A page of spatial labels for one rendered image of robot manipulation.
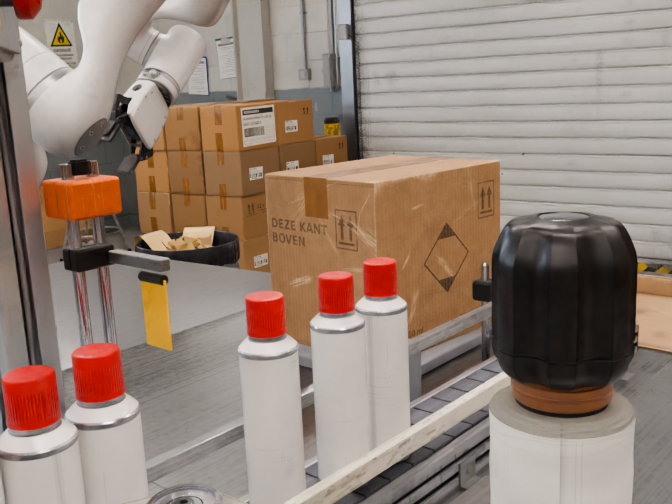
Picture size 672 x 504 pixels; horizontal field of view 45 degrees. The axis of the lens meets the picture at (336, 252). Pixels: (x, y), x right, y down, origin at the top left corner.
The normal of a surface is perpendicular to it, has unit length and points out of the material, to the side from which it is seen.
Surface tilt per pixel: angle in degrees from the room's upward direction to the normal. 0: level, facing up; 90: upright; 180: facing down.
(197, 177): 90
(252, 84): 90
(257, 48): 90
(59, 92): 61
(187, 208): 87
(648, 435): 0
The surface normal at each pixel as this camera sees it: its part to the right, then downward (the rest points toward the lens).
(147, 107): 0.90, 0.14
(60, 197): -0.65, 0.19
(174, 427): -0.04, -0.98
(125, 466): 0.71, 0.11
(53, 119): -0.01, 0.22
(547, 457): -0.43, 0.22
